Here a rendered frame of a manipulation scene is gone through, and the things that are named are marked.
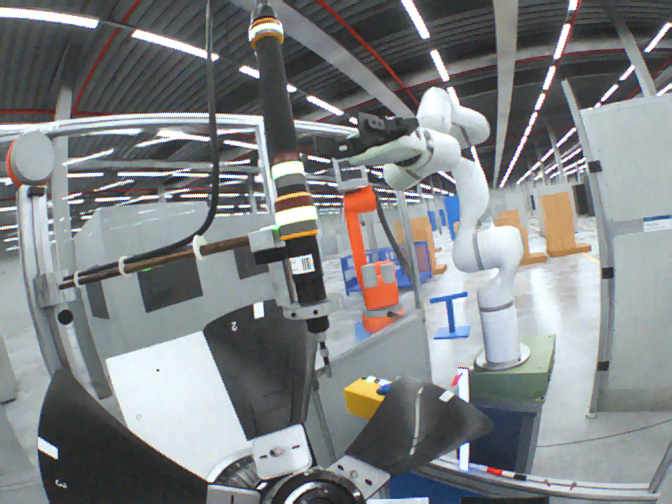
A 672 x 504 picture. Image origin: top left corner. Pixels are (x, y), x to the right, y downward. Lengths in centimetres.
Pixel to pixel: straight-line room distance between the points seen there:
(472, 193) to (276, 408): 78
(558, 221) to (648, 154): 655
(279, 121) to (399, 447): 47
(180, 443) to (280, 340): 31
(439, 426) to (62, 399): 54
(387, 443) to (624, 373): 200
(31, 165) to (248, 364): 74
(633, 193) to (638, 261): 39
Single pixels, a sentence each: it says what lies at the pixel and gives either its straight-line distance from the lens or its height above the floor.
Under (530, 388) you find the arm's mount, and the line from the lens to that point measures 98.
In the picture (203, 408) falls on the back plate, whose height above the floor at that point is 123.
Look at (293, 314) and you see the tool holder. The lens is 31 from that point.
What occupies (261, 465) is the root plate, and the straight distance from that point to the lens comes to 45.
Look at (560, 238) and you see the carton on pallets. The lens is 848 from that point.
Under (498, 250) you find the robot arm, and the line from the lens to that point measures 90.
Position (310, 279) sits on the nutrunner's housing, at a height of 148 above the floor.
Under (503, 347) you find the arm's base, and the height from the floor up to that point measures 109.
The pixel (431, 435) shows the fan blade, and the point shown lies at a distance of 52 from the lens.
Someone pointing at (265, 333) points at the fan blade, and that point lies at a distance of 49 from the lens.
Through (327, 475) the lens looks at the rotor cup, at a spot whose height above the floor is 125.
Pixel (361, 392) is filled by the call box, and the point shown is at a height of 107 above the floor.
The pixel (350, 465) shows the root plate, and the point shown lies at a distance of 49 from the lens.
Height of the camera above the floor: 152
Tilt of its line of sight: 3 degrees down
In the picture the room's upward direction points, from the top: 11 degrees counter-clockwise
